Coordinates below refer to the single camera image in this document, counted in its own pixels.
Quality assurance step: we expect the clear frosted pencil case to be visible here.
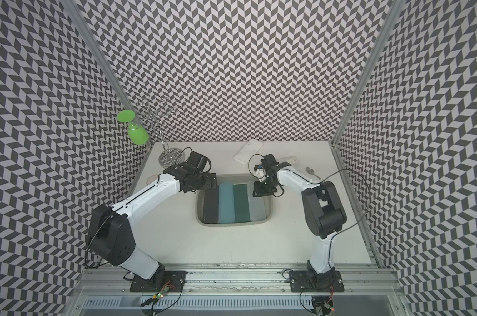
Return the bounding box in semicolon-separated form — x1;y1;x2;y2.
248;196;267;222

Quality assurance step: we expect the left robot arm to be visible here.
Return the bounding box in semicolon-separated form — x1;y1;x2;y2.
86;158;217;288

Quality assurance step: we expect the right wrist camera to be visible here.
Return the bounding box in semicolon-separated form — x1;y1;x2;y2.
253;154;279;180

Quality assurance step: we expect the aluminium rail frame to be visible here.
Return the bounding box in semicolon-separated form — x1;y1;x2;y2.
63;264;411;315

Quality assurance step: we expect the metal spoon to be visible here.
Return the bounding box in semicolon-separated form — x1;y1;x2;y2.
306;167;323;182

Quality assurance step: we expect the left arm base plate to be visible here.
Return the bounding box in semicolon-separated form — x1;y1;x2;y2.
129;271;187;293

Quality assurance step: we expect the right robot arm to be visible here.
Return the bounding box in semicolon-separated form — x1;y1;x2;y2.
252;155;347;290

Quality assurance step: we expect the clear pencil case with label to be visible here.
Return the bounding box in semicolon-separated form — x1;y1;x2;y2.
283;156;300;169

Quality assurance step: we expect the dark green pencil case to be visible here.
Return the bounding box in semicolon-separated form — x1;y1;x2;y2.
233;184;250;223

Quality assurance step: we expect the white pencil case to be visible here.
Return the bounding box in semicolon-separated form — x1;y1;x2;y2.
233;139;263;166

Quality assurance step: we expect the black pencil case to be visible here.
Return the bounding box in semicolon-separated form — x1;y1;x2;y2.
202;188;219;225

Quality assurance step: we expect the metal cup rack stand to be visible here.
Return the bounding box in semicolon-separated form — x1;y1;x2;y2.
138;97;184;168

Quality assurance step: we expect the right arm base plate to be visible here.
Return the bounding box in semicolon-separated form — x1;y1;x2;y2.
288;270;345;293

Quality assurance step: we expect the green wine glass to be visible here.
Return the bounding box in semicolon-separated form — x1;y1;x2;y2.
116;109;149;145

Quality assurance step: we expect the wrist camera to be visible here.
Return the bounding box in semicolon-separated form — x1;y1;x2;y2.
253;154;279;180
186;151;212;172

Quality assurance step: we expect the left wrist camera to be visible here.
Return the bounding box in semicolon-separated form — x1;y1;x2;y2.
186;151;212;172

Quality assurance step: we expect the light blue pencil case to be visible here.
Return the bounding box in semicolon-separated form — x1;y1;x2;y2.
218;182;235;224

